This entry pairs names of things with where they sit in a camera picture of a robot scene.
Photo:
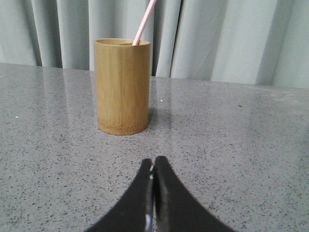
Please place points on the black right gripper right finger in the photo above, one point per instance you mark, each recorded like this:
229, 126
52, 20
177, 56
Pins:
176, 209

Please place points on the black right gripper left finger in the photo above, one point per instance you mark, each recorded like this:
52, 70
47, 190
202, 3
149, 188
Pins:
134, 210

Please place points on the pink chopstick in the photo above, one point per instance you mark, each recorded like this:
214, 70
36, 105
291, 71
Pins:
144, 21

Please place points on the bamboo wooden cup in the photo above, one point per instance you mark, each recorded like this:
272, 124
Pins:
122, 77

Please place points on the grey curtain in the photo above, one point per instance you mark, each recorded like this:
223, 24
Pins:
262, 42

